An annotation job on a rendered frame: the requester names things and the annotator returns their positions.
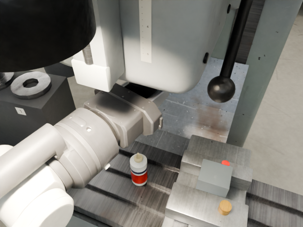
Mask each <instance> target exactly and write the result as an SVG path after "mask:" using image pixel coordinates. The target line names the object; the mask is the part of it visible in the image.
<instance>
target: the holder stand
mask: <svg viewBox="0 0 303 227"><path fill-rule="evenodd" d="M75 110H76V107H75V104H74V100H73V97H72V93H71V90H70V87H69V83H68V79H67V77H63V76H58V75H53V74H47V73H42V72H35V71H30V70H28V71H22V72H10V73H5V75H4V77H3V78H2V79H0V143H3V144H7V145H12V146H16V145H17V144H18V143H20V142H21V141H23V140H24V139H25V138H27V137H28V136H30V135H31V134H32V133H34V132H35V131H37V130H38V129H39V128H41V127H42V126H44V125H45V124H47V123H48V124H50V125H52V126H54V125H55V124H57V123H58V122H59V121H61V120H62V119H64V118H65V117H66V116H68V115H69V114H71V113H72V112H73V111H75Z"/></svg>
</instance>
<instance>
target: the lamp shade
mask: <svg viewBox="0 0 303 227"><path fill-rule="evenodd" d="M95 33H96V21H95V15H94V9H93V3H92V0H0V73H10V72H22V71H28V70H34V69H38V68H43V67H46V66H50V65H53V64H56V63H59V62H61V61H63V60H66V59H68V58H70V57H72V56H74V55H75V54H77V53H78V52H80V51H81V50H83V49H84V48H85V47H86V46H87V45H88V44H89V43H90V42H91V41H92V40H93V38H94V36H95Z"/></svg>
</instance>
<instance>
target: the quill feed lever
mask: <svg viewBox="0 0 303 227"><path fill-rule="evenodd" d="M252 2H253V0H241V2H240V5H239V9H238V12H237V16H236V19H235V22H234V26H233V30H232V33H231V36H230V40H229V44H228V47H227V51H226V54H225V58H224V61H223V64H222V68H221V71H220V75H219V76H217V77H214V78H213V79H211V80H210V82H209V84H208V86H207V92H208V95H209V97H210V98H211V99H212V100H213V101H215V102H217V103H225V102H227V101H229V100H231V99H232V97H233V96H234V94H235V84H234V82H233V80H231V79H230V77H231V74H232V71H233V67H234V63H235V60H236V57H237V53H238V50H239V46H240V43H241V40H242V36H243V32H244V29H245V26H246V22H247V19H248V15H249V12H250V8H251V6H252Z"/></svg>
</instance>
